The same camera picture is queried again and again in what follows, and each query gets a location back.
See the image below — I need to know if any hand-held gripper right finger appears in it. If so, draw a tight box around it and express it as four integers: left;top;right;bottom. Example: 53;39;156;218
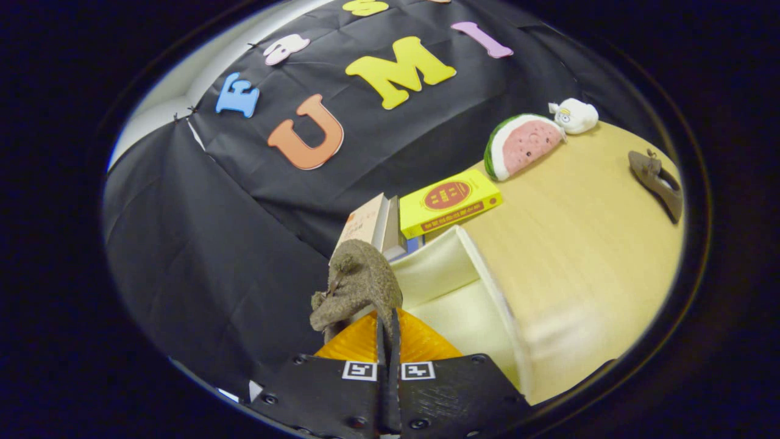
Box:
390;308;532;439

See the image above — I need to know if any grey book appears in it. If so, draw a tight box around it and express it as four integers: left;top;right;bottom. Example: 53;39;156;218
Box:
381;195;408;262

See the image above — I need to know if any yellow book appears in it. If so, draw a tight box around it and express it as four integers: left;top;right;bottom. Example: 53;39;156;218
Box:
400;169;503;240

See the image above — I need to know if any brown fuzzy shoe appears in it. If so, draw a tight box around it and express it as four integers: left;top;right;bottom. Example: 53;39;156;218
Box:
310;239;404;343
628;149;684;224

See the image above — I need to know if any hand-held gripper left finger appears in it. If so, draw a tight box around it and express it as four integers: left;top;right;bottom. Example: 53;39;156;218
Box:
247;308;392;439

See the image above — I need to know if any watermelon slice plush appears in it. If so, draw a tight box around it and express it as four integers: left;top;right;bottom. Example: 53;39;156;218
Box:
484;113;566;182

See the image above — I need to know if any beige book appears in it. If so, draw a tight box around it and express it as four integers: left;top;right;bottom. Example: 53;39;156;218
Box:
332;193;388;263

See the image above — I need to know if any white plush toy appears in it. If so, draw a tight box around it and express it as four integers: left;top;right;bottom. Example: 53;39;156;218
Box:
548;98;599;135

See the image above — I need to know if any cream storage box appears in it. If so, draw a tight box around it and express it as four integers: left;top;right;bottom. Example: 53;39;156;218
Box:
390;226;534;401

